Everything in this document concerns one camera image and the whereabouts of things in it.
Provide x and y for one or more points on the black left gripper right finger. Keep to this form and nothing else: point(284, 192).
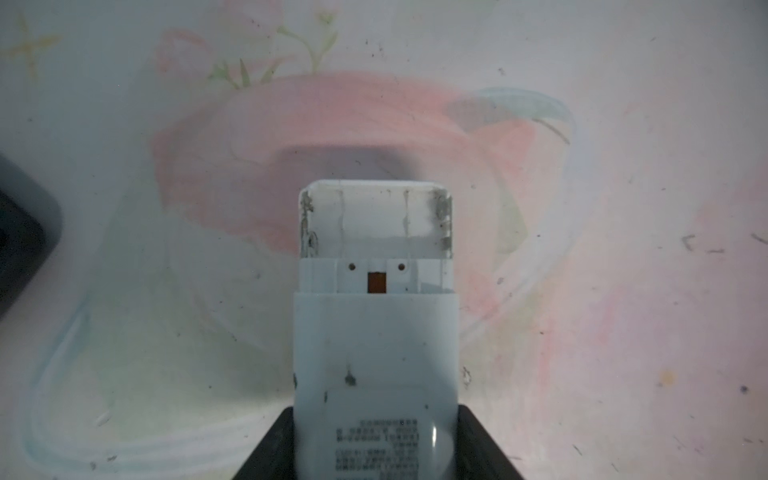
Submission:
point(477, 455)

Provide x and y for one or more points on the white air conditioner remote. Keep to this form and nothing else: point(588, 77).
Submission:
point(375, 329)

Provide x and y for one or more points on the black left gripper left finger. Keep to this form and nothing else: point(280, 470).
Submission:
point(274, 456)

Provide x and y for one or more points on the black desktop calculator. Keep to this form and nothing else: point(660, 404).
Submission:
point(31, 224)

